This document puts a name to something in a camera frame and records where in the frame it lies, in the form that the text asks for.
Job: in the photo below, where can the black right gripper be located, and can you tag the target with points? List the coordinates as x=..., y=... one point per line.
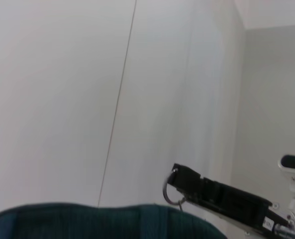
x=236, y=201

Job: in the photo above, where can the white camera with dark lens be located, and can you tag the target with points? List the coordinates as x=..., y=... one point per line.
x=294, y=171

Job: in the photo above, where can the dark teal insulated lunch bag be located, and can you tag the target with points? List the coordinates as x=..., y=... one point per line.
x=100, y=221

